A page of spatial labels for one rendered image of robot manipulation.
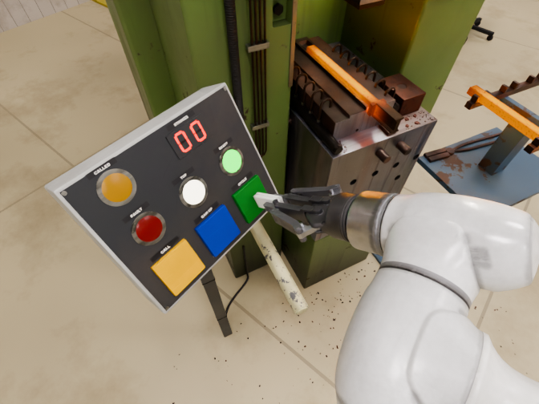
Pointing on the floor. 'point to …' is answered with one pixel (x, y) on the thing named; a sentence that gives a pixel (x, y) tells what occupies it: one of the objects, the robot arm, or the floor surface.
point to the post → (216, 302)
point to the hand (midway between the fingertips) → (269, 202)
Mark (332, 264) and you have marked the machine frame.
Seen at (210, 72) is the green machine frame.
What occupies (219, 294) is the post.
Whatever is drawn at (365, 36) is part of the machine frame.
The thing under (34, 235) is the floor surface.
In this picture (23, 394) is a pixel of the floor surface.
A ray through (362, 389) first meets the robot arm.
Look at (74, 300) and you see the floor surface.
